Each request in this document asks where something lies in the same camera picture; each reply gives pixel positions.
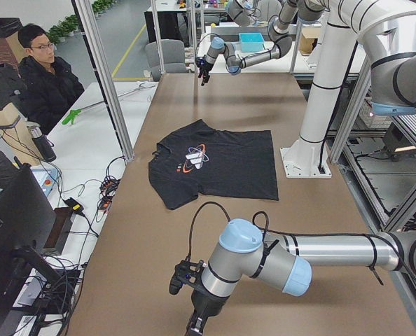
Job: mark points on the black printed t-shirt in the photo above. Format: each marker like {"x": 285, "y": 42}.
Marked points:
{"x": 199, "y": 160}

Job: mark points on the black power strip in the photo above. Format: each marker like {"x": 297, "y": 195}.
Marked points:
{"x": 107, "y": 190}

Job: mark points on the black thermos bottle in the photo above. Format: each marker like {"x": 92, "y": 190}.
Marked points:
{"x": 41, "y": 142}

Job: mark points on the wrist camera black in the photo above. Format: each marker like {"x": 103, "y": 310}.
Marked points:
{"x": 200, "y": 62}
{"x": 186, "y": 273}

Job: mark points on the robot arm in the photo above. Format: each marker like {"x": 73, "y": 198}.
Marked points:
{"x": 385, "y": 29}
{"x": 284, "y": 262}

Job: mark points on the blue plastic box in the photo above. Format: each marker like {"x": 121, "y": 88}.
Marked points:
{"x": 251, "y": 42}

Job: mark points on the black Huawei monitor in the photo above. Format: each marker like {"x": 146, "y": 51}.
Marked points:
{"x": 26, "y": 220}

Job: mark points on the seated man in black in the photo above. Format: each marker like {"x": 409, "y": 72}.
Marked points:
{"x": 51, "y": 87}

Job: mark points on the grey office chair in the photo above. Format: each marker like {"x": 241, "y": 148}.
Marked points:
{"x": 173, "y": 56}

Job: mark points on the aluminium frame post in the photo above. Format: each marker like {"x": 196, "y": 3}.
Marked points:
{"x": 93, "y": 43}

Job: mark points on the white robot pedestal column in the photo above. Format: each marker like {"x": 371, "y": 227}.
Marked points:
{"x": 306, "y": 158}

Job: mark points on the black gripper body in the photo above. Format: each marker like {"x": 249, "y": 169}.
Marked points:
{"x": 204, "y": 67}
{"x": 202, "y": 304}

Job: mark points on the black power adapter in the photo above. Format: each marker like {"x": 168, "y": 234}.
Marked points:
{"x": 75, "y": 206}

